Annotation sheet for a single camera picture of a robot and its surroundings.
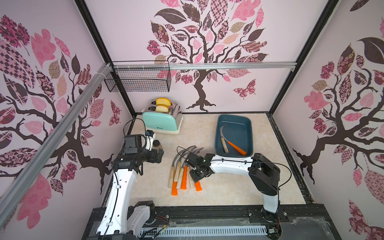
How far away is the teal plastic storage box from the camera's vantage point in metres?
0.98

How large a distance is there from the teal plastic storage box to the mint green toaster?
1.00ft

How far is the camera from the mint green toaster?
100 cm
